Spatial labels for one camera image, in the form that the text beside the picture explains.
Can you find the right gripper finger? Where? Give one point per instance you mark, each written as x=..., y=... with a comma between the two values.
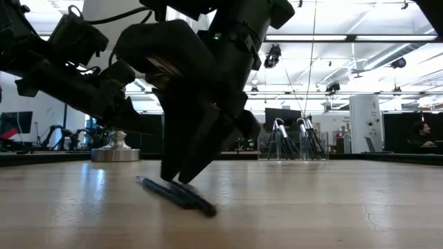
x=207, y=138
x=174, y=138

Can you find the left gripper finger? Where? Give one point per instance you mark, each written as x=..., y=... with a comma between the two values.
x=131, y=127
x=135, y=115

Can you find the dark pens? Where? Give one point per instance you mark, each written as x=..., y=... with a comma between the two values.
x=309, y=124

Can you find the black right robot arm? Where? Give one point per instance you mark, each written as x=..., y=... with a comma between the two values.
x=239, y=41

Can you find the black idle robot arm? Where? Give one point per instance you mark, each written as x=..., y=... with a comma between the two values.
x=65, y=136

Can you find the black partition panel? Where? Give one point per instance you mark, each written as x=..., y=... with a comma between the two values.
x=152, y=143
x=401, y=133

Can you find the white shade silver lamp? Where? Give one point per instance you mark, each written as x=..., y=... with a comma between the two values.
x=116, y=154

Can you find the black monitor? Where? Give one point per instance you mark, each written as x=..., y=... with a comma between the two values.
x=20, y=121

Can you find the clear acrylic organizer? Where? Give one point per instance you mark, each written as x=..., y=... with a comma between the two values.
x=266, y=152

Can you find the black screen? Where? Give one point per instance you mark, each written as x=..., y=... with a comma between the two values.
x=282, y=115

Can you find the red bar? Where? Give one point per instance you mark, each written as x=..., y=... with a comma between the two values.
x=8, y=133

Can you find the black framed light bar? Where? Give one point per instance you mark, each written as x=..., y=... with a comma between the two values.
x=351, y=38

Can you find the white round column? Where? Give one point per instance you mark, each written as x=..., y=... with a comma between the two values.
x=365, y=124

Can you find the person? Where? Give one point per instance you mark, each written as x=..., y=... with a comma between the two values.
x=422, y=133

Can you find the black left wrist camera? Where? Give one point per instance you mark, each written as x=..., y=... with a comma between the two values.
x=76, y=39

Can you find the black rig camera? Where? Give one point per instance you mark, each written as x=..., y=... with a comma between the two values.
x=272, y=55

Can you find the black hanging camera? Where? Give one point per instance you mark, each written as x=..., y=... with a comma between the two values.
x=398, y=63
x=333, y=86

